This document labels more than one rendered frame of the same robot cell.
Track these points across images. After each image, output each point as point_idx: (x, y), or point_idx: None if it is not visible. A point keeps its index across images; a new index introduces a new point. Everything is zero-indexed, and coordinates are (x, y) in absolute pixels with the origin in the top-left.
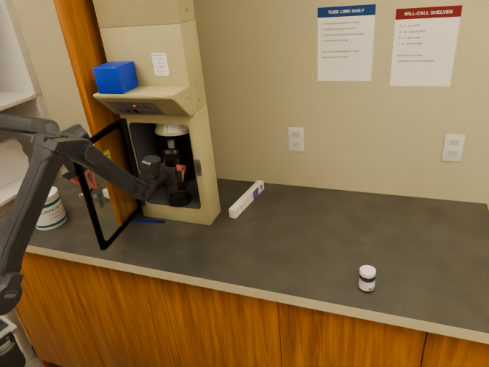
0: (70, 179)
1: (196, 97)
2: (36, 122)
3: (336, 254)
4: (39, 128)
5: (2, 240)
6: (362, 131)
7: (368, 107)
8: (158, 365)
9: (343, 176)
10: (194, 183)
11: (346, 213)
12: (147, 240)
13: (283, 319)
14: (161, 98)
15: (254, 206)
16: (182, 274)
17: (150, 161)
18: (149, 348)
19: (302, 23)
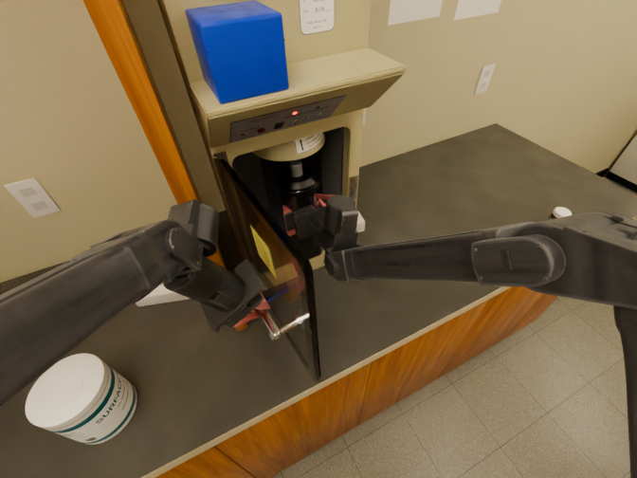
0: (238, 322)
1: None
2: (146, 250)
3: (492, 213)
4: (161, 261)
5: None
6: (421, 82)
7: (430, 51)
8: (334, 425)
9: (397, 139)
10: (280, 214)
11: (438, 174)
12: (317, 321)
13: (493, 297)
14: (381, 78)
15: (358, 208)
16: (423, 327)
17: (351, 208)
18: (328, 421)
19: None
